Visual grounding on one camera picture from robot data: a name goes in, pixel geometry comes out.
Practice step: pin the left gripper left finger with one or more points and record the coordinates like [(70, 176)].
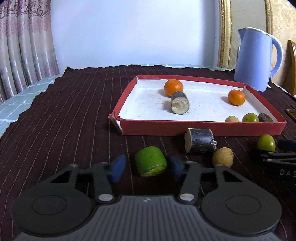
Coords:
[(97, 181)]

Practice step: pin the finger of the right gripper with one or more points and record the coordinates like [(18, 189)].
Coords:
[(278, 157), (287, 145)]

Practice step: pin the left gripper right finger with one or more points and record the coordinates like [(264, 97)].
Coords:
[(186, 178)]

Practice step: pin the green round fruit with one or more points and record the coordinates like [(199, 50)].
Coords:
[(250, 118), (267, 143)]

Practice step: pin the dark brown water chestnut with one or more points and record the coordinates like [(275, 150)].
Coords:
[(264, 118)]

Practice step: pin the green cut fruit piece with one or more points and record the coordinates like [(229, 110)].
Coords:
[(150, 161)]

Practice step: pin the yellow-brown round fruit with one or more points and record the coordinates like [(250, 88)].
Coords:
[(231, 119), (223, 156)]

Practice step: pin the black sugarcane piece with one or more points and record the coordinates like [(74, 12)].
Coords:
[(179, 103), (199, 140)]

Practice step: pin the brown wooden chair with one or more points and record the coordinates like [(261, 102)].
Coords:
[(289, 83)]

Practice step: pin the right orange tangerine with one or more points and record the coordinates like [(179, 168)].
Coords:
[(236, 97)]

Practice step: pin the orange tangerine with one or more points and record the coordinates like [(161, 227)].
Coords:
[(172, 86), (236, 97)]

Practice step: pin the red shallow box tray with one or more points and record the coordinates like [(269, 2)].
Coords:
[(145, 109)]

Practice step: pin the blue electric kettle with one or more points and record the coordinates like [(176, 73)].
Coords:
[(259, 58)]

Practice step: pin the left orange tangerine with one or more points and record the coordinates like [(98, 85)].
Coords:
[(172, 86)]

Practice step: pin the pink patterned curtain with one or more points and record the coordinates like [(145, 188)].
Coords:
[(27, 49)]

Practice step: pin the gold mirror frame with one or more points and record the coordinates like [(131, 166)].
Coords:
[(235, 15)]

